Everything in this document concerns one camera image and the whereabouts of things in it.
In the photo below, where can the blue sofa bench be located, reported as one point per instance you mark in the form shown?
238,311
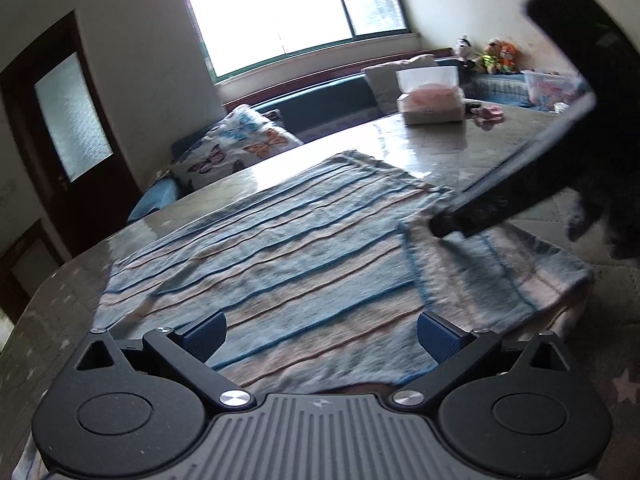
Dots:
325,105

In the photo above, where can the yellow green plush toy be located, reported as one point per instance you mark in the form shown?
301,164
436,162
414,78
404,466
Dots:
489,57

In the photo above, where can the person's right hand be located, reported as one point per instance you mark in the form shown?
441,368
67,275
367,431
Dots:
580,220

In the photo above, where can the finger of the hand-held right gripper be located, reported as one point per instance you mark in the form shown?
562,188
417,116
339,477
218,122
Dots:
505,190

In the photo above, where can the black and white plush toy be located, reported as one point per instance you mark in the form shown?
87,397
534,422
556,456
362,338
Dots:
464,49

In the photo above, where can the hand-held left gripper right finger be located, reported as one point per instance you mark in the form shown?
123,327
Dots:
436,340

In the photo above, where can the butterfly print pillow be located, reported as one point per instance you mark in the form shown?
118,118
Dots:
235,145

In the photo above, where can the orange plush toy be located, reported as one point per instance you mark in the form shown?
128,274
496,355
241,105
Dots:
509,57

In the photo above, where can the clear plastic storage box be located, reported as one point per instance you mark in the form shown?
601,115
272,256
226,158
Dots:
550,90

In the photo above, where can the grey cushion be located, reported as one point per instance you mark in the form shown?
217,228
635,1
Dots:
382,82

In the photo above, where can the small pink object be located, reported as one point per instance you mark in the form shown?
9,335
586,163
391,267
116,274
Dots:
487,114

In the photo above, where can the tissue box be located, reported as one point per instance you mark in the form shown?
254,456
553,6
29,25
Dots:
430,100

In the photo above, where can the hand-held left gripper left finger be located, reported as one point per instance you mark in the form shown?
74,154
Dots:
206,336

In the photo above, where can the dark wooden door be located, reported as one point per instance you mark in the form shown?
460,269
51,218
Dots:
75,115

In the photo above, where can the blue striped towel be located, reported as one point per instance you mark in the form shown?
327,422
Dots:
300,260

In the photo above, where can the window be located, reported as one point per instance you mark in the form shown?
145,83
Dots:
290,5

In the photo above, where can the small black object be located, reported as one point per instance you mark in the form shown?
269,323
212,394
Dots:
472,105

